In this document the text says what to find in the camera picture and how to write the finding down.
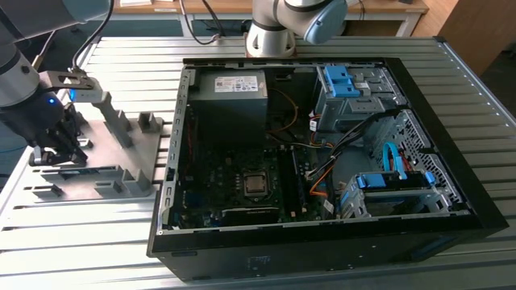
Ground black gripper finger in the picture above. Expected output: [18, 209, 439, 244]
[55, 103, 90, 166]
[29, 144, 79, 167]

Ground silver CPU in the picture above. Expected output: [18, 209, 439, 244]
[245, 175, 269, 194]

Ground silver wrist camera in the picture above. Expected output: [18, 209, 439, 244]
[75, 77, 103, 103]

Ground black PC case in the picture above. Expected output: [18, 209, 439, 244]
[146, 56, 510, 283]

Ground black camera cable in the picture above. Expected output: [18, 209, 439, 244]
[71, 0, 117, 73]

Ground wooden cabinet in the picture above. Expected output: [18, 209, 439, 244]
[411, 0, 516, 76]

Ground white tagged power wires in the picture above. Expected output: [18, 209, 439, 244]
[307, 110, 326, 131]

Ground blue disk carrier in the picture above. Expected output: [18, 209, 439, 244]
[322, 65, 354, 98]

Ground black cable bundle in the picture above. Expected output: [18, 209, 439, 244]
[310, 108, 405, 182]

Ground black graphics card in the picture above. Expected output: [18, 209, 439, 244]
[219, 205, 282, 226]

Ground black RAM slot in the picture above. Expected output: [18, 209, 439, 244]
[283, 145, 298, 215]
[277, 145, 293, 216]

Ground orange wires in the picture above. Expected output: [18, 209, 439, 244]
[309, 167, 337, 198]

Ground grey parts rack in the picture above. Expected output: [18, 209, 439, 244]
[23, 91, 167, 204]

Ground green motherboard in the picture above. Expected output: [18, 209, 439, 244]
[179, 144, 337, 227]

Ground metal socket cover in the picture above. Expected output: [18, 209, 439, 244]
[241, 170, 273, 202]

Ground hard disk in blue carrier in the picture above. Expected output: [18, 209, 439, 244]
[357, 171, 437, 190]

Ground yellow wires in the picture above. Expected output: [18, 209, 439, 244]
[269, 88, 301, 133]

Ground grey power supply unit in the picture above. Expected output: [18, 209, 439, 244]
[187, 69, 271, 146]

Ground blue SATA cable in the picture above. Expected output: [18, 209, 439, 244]
[382, 140, 407, 181]

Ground wooden desk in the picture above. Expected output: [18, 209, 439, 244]
[113, 0, 430, 37]

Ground black camera bracket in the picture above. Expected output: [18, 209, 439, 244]
[39, 70, 99, 92]

